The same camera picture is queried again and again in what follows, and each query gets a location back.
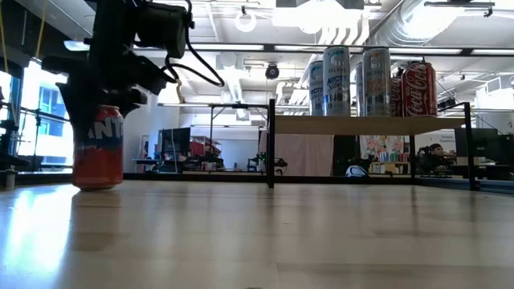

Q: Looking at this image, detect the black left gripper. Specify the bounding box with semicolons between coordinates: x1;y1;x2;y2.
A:
42;54;168;136

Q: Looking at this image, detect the red Fanta strawberry can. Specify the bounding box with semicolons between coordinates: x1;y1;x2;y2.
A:
71;104;124;192

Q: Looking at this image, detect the white Celsius can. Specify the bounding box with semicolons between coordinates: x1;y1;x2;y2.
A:
308;59;325;117
354;60;365;117

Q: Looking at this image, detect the Celsius Arctic Vibe can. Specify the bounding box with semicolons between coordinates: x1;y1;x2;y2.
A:
322;45;352;117

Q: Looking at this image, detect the Celsius Tropical Vibe can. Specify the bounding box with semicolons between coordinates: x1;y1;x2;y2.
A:
361;47;392;117

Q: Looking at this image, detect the red Coca-Cola can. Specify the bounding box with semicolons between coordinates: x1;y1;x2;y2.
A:
401;61;439;118
390;66;405;118

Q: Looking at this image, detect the black tripod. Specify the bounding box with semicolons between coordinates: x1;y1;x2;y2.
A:
18;104;46;173

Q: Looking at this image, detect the black background monitor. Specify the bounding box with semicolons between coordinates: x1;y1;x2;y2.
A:
161;127;192;160
454;127;500;158

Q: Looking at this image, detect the overhead light bar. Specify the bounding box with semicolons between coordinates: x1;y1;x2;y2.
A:
63;39;514;57

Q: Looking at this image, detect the pink partition panel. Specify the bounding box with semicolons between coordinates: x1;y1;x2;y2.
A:
259;134;334;177

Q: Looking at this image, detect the white blue helmet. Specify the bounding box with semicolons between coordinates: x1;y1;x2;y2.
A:
345;165;369;178

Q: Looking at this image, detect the colourful poster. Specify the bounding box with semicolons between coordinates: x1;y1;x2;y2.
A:
360;135;410;164

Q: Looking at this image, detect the person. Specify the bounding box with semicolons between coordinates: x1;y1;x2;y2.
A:
417;143;457;176

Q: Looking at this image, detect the white paper sign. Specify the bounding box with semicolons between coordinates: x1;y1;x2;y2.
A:
436;128;457;155

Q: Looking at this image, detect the blue floor mat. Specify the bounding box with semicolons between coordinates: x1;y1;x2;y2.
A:
439;177;514;196

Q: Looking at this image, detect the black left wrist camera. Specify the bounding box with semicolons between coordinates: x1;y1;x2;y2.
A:
134;1;190;60

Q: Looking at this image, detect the yellow hanging cable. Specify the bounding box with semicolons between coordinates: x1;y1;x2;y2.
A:
35;0;48;60

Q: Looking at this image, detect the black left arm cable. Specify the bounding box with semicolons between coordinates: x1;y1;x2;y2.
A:
162;0;226;105

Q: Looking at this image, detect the black table frame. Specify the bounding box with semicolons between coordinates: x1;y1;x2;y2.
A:
15;170;418;186

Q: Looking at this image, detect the white ring lamp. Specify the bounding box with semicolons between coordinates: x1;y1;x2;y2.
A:
235;10;258;34

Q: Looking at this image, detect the wooden shelf black metal frame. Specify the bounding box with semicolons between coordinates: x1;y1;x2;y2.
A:
267;98;479;192

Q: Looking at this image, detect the silver ventilation duct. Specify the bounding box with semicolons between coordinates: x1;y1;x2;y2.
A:
369;0;463;47

